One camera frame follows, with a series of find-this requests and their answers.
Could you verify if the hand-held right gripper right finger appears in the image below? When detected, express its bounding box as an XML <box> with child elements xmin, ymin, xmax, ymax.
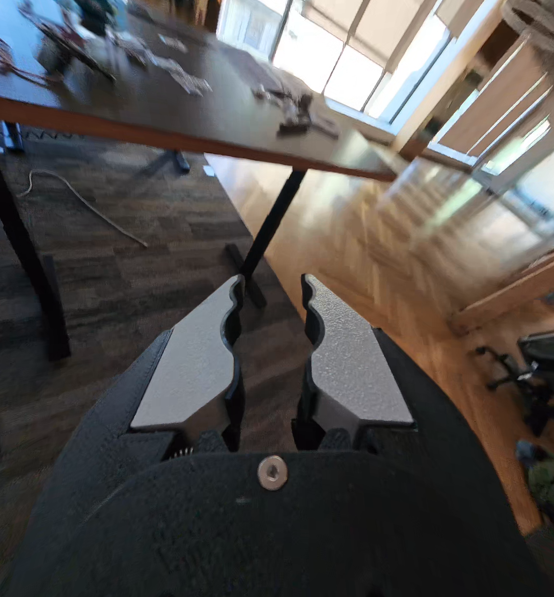
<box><xmin>292</xmin><ymin>273</ymin><xmax>415</xmax><ymax>451</ymax></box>

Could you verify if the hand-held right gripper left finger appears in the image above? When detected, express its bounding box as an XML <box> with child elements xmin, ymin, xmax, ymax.
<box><xmin>130</xmin><ymin>274</ymin><xmax>246</xmax><ymax>451</ymax></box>

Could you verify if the black office chair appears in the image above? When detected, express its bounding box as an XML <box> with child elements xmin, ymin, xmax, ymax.
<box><xmin>474</xmin><ymin>326</ymin><xmax>554</xmax><ymax>437</ymax></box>

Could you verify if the green backpack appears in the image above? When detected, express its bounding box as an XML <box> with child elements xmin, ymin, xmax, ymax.
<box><xmin>514</xmin><ymin>438</ymin><xmax>554</xmax><ymax>530</ymax></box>

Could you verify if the white floor cable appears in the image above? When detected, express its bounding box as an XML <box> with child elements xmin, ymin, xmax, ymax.
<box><xmin>17</xmin><ymin>169</ymin><xmax>149</xmax><ymax>248</ymax></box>

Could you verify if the coiled cable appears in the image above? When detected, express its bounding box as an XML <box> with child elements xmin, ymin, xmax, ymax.
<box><xmin>21</xmin><ymin>130</ymin><xmax>87</xmax><ymax>141</ymax></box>

